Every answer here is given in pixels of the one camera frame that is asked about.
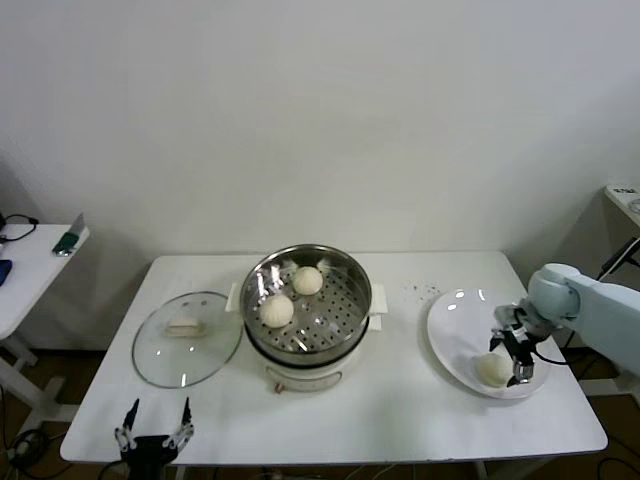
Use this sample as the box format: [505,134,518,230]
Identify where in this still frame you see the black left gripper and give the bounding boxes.
[114,396,197,480]

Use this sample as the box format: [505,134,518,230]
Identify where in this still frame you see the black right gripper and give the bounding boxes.
[488,321,539,388]

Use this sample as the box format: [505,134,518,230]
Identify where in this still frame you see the white steamed baozi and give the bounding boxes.
[292,266,324,296]
[473,352,516,389]
[259,293,295,329]

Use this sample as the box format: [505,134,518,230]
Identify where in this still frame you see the round glass lid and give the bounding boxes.
[131,291,245,390]

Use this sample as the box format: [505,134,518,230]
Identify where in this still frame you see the stainless steel steamer basket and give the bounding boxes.
[225,243,390,354]

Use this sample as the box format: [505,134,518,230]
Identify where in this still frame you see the white round plate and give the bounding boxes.
[426,288,554,400]

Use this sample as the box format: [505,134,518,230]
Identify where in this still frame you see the scattered brown crumbs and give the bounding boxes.
[402,282,441,304]

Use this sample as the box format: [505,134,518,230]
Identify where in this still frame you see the white electric cooker base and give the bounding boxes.
[243,312,386,396]

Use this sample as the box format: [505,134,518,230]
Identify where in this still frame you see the white side table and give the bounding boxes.
[0,223,92,436]

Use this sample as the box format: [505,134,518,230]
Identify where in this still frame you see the green flat device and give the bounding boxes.
[52,213,85,257]

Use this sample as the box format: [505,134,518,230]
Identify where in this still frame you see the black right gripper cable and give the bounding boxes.
[529,344,569,365]

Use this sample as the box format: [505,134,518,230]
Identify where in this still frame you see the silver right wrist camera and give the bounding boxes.
[493,303,522,327]

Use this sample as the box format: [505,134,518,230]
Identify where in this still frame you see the black floor cable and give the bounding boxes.
[0,384,54,474]

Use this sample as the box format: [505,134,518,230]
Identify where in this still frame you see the thin black cable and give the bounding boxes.
[0,213,39,246]

